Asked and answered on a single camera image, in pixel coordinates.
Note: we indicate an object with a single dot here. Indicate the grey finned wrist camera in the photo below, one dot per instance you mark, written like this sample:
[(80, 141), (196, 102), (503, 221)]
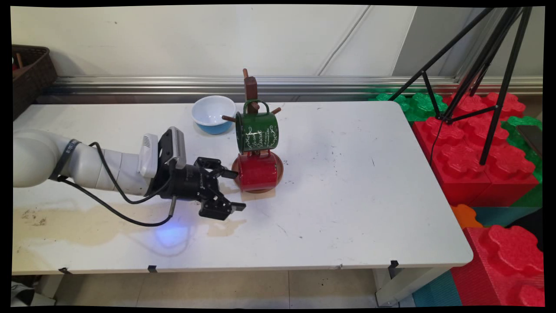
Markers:
[(177, 145)]

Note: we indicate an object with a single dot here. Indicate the black table edge clip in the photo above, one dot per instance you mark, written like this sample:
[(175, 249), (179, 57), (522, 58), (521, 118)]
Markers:
[(152, 268), (65, 270), (393, 267)]

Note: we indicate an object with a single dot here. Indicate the orange foam piece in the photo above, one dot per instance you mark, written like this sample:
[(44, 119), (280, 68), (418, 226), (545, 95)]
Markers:
[(465, 216)]

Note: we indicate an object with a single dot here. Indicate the white table leg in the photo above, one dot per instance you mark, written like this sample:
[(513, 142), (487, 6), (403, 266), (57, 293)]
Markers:
[(50, 284), (408, 282)]

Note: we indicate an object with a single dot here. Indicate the red enamel mug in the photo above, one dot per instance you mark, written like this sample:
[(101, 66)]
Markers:
[(257, 171)]

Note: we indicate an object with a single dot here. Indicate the green enamel mug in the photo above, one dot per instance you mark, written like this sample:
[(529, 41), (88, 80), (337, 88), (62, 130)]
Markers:
[(257, 130)]

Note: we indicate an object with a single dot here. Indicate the brown wicker basket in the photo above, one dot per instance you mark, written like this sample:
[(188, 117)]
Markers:
[(32, 74)]

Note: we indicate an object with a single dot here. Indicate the aluminium wall rail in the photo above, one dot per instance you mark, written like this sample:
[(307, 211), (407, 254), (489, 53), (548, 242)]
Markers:
[(173, 84)]

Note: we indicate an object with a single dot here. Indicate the wooden mug tree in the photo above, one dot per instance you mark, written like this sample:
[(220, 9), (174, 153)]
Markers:
[(250, 87)]

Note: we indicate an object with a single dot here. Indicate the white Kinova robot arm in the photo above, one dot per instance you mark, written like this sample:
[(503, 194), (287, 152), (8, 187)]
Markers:
[(87, 163)]

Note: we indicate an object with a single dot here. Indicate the green foam block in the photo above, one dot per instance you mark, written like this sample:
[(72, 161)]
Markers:
[(417, 106), (521, 139)]

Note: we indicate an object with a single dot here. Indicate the large red foam block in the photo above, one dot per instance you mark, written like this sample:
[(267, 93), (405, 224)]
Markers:
[(504, 261), (460, 161)]

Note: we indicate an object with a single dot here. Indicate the white and blue bowl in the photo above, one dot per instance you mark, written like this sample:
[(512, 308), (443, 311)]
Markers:
[(213, 111)]

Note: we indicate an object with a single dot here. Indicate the black tripod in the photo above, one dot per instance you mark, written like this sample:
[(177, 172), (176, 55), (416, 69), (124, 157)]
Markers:
[(506, 82)]

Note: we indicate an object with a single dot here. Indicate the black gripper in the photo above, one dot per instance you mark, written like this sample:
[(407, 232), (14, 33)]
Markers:
[(189, 182)]

